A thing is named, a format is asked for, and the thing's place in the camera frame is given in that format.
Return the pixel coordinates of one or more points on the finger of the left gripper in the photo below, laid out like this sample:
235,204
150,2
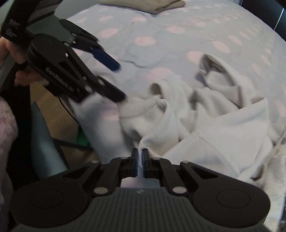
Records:
105,88
84,41

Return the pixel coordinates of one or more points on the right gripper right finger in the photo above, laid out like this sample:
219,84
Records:
162,170

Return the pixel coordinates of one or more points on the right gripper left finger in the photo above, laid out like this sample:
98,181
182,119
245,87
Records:
117,170

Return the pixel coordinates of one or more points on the white sweatshirt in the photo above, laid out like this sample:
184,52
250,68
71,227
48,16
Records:
224,125

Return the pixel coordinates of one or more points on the person's left hand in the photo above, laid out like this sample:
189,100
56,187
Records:
22,77

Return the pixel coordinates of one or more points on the folded beige garment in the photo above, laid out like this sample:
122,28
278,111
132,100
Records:
149,6

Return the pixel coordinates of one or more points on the fluffy pink sleeve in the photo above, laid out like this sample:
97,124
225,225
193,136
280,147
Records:
9,132

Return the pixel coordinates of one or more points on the grey pink-dotted bedspread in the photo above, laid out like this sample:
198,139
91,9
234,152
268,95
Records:
152,47

